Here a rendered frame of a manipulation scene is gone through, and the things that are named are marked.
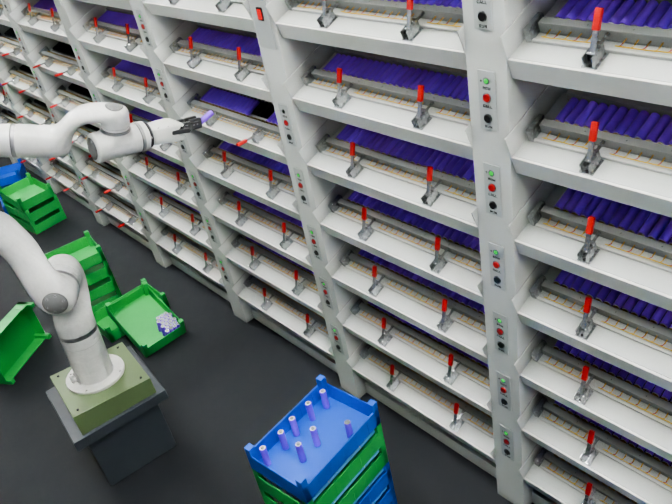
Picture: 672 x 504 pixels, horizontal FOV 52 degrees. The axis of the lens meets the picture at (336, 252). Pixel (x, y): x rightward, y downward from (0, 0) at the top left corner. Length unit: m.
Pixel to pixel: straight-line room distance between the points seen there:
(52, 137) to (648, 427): 1.62
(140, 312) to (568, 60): 2.31
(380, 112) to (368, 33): 0.20
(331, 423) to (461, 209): 0.69
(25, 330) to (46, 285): 1.23
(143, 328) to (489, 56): 2.14
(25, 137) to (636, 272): 1.52
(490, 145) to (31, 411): 2.19
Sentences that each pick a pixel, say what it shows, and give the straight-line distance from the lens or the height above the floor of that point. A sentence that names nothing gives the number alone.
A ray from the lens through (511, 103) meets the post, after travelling 1.38.
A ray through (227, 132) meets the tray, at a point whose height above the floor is 0.95.
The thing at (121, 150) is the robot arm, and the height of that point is 1.09.
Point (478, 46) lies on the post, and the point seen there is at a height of 1.37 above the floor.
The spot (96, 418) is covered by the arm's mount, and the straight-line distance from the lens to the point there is 2.36.
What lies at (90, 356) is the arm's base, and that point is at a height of 0.47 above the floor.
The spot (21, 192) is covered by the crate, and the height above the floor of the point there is 0.16.
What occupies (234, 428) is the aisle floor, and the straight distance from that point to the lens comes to 2.57.
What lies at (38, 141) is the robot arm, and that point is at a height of 1.17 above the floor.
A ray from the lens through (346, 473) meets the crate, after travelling 1.87.
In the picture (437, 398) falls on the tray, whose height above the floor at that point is 0.18.
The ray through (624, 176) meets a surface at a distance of 1.33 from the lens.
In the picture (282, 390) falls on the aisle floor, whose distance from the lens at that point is 2.64.
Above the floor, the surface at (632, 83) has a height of 1.34.
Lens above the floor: 1.81
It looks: 34 degrees down
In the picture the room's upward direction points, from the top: 12 degrees counter-clockwise
